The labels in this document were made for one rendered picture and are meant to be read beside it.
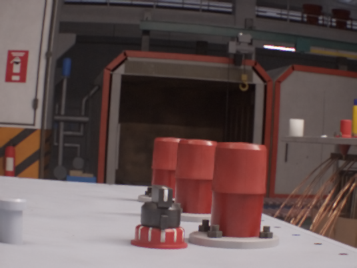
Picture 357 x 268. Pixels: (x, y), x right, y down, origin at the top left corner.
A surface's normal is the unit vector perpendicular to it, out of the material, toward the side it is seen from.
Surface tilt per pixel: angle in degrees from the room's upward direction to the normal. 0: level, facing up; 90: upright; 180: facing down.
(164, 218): 90
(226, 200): 90
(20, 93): 90
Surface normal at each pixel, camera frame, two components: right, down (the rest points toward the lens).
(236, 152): -0.20, -0.03
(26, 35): 0.14, 0.01
